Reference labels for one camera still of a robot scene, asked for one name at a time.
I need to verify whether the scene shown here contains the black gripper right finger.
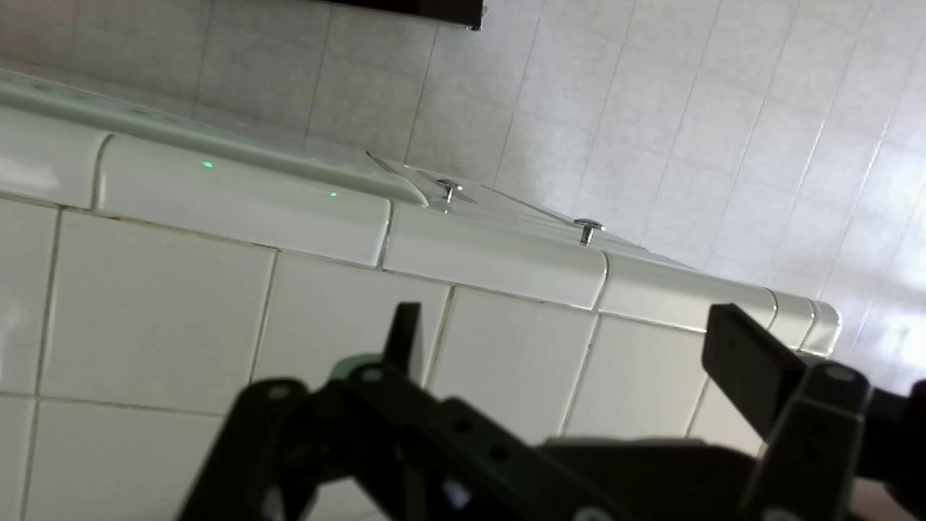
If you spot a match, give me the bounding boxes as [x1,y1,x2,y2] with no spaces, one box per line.
[700,301,926,521]

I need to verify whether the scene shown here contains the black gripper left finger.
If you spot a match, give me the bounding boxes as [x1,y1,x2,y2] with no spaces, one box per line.
[177,301,603,521]

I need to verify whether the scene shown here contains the metal cabinet knob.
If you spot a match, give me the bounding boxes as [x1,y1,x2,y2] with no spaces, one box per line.
[571,218,607,246]
[432,178,468,209]

